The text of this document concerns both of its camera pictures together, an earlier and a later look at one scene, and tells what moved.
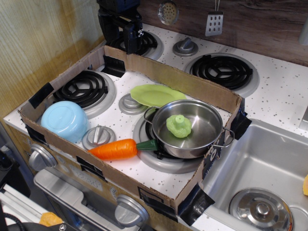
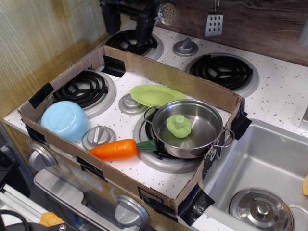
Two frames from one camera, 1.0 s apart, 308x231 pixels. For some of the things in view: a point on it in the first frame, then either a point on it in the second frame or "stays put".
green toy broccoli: [179, 126] stays put
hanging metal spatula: [214, 21] stays put
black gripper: [133, 30] → [146, 11]
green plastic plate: [156, 95] stays put
